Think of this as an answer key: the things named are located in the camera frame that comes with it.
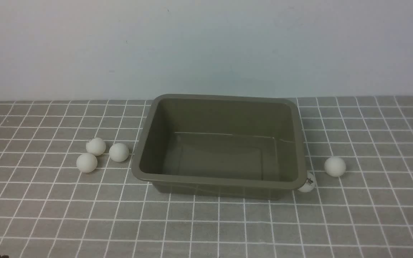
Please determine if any grey checked tablecloth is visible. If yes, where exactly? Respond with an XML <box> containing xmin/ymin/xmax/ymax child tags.
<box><xmin>0</xmin><ymin>95</ymin><xmax>413</xmax><ymax>258</ymax></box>

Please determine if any olive green plastic bin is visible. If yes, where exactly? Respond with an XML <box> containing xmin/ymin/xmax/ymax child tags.
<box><xmin>131</xmin><ymin>94</ymin><xmax>308</xmax><ymax>200</ymax></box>

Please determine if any white ball with logo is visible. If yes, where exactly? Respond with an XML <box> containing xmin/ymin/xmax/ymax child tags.
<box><xmin>297</xmin><ymin>172</ymin><xmax>317</xmax><ymax>193</ymax></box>

